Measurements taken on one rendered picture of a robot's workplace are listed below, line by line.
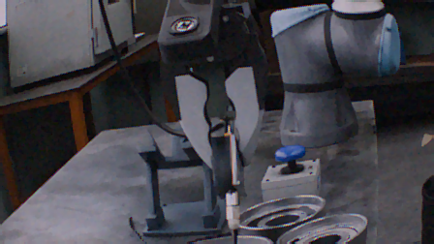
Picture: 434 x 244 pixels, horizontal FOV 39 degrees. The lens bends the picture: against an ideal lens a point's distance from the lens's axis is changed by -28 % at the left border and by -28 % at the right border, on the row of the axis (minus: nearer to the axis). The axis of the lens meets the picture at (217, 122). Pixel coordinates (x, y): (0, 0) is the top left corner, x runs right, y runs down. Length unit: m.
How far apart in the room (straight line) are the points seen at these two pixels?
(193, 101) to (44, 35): 2.38
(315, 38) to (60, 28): 1.95
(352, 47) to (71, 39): 1.97
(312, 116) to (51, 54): 1.97
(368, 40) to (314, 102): 0.17
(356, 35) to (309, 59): 0.12
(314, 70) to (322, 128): 0.09
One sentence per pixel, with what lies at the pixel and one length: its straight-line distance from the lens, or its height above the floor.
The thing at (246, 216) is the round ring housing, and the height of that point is 0.83.
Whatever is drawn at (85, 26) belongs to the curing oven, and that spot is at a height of 1.00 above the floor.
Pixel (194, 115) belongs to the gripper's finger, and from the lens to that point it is 0.74.
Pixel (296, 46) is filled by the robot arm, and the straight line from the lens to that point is 1.24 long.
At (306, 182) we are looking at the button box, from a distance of 0.95.
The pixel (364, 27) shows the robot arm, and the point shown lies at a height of 1.00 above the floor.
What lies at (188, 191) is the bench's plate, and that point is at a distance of 1.13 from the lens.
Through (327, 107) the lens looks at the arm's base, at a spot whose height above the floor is 0.86.
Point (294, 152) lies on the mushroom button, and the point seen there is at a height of 0.87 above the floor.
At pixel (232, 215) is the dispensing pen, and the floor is 0.88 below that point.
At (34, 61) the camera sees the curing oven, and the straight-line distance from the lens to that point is 3.12.
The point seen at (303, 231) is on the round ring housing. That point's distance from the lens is 0.78.
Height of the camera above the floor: 1.11
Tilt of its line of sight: 12 degrees down
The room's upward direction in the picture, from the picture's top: 9 degrees counter-clockwise
